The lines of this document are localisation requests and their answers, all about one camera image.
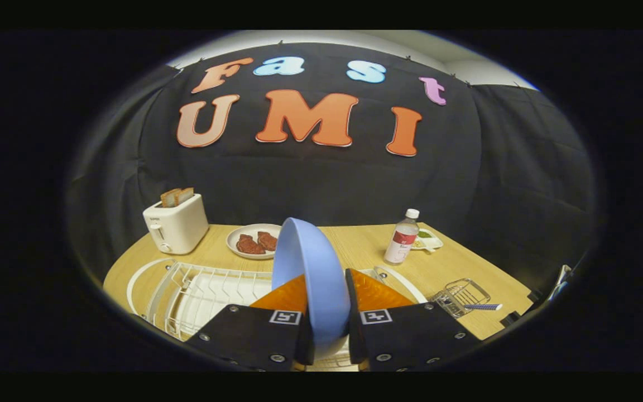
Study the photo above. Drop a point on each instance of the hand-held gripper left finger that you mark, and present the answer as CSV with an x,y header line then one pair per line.
x,y
249,338

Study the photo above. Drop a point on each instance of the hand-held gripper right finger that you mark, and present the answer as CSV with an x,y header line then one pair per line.
x,y
354,312

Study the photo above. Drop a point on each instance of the blue plate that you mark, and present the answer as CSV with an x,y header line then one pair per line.
x,y
310,268

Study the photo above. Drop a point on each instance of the small white plate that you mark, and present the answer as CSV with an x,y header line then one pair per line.
x,y
232,240

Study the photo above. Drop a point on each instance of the clear red label bottle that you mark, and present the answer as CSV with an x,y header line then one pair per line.
x,y
401,240

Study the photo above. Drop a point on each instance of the brown meat piece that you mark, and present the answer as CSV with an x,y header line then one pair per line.
x,y
268,241
249,245

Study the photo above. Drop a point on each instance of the white divided snack tray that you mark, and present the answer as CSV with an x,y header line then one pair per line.
x,y
430,241

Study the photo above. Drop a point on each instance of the white toaster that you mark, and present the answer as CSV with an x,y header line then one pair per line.
x,y
179,226

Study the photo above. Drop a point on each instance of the black backdrop cloth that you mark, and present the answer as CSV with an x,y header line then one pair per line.
x,y
327,178

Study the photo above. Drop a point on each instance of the toast slice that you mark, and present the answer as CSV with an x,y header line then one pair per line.
x,y
186,194
169,198

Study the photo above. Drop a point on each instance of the black table bracket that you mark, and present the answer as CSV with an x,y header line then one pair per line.
x,y
511,319
536,295

